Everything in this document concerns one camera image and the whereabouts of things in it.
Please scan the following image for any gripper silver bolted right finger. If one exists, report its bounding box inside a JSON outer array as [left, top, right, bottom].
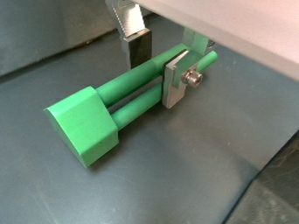
[[161, 27, 218, 109]]

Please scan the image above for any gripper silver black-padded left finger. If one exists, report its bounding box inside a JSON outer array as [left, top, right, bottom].
[[105, 0, 152, 69]]

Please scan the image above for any green three prong object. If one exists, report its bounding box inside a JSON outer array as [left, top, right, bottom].
[[44, 44, 218, 166]]

